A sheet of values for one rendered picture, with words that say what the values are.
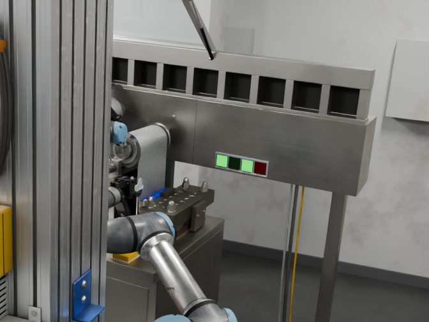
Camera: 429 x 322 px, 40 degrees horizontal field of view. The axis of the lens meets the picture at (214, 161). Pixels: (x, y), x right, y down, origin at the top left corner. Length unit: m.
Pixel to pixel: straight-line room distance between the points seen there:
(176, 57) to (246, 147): 0.50
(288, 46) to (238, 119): 1.72
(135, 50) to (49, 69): 1.69
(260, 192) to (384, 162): 0.92
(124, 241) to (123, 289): 0.52
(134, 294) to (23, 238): 1.15
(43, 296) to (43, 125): 0.34
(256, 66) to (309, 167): 0.48
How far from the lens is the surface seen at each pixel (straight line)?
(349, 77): 2.40
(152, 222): 1.88
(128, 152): 2.42
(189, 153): 2.69
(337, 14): 4.16
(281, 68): 2.47
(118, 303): 2.37
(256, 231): 4.54
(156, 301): 2.27
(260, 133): 2.53
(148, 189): 2.56
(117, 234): 1.84
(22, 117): 1.14
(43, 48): 1.09
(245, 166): 2.58
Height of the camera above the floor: 1.88
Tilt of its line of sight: 15 degrees down
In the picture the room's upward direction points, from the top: 5 degrees clockwise
